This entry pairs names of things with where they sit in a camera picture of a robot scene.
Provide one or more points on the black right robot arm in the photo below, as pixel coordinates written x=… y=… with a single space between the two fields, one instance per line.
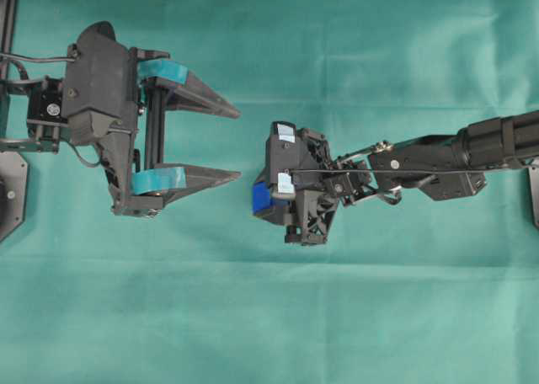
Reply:
x=443 y=167

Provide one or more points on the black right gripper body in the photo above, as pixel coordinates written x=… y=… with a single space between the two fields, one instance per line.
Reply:
x=307 y=218

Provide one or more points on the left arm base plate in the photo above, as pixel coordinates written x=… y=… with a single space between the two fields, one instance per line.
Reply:
x=14 y=174

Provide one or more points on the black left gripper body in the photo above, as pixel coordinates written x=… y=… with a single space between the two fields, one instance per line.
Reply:
x=101 y=104

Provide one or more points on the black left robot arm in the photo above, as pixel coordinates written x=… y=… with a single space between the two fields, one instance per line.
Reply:
x=47 y=129

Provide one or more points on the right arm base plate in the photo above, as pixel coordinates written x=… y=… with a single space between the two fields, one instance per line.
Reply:
x=533 y=178

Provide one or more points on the blue block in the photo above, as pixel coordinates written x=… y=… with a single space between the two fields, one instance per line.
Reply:
x=261 y=197

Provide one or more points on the green table cloth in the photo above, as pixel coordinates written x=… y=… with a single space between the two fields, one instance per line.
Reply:
x=420 y=292

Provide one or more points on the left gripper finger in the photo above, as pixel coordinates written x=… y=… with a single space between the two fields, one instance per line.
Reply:
x=175 y=87
x=179 y=179

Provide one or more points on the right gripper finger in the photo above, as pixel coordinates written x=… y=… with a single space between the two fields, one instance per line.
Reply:
x=284 y=188
x=285 y=131

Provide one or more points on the black left frame rail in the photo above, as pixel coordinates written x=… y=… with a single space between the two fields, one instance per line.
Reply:
x=8 y=9

